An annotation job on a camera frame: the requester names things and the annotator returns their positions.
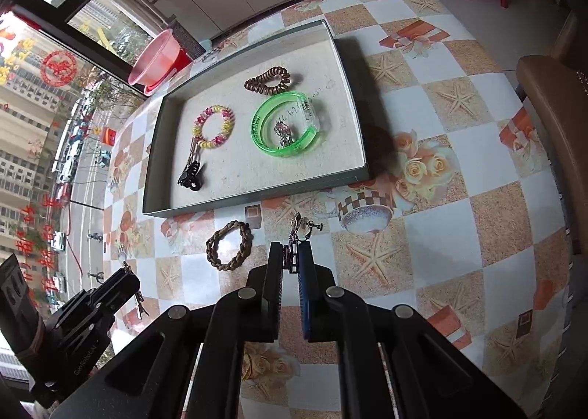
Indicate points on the tan leather chair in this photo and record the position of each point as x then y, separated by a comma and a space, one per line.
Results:
551, 116

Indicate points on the round red window decal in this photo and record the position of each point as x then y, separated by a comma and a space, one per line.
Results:
57, 68

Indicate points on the silver earring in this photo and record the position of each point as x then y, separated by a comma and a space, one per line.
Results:
284, 132
294, 235

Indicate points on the green translucent bangle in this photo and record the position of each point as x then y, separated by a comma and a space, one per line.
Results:
259, 130

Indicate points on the red plastic basin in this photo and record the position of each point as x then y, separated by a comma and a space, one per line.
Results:
178, 66

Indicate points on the grey shallow tray box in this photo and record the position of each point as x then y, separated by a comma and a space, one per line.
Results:
239, 171

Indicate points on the black hair claw clip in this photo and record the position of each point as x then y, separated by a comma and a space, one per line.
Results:
190, 178

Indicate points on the pink plastic basin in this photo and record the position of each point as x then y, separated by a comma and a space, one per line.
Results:
156, 56

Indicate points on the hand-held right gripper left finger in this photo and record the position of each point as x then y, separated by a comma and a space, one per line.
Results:
273, 299

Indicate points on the gold hairpin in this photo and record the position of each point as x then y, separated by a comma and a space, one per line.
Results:
195, 152

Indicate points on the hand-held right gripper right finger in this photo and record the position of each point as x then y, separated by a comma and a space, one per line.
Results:
307, 299

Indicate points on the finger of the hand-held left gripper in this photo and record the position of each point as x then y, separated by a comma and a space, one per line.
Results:
119, 286

